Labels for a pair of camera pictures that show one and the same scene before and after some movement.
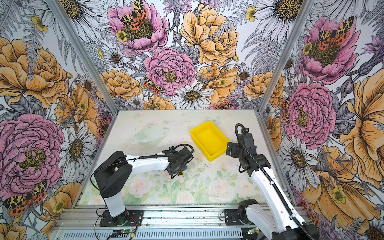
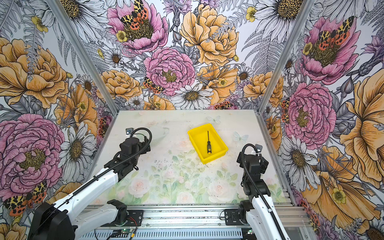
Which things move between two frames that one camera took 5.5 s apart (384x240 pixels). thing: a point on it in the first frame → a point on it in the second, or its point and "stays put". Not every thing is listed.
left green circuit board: [127, 230] stays put
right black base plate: [232, 217] stays put
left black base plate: [130, 218] stays put
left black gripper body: [181, 168] → [143, 148]
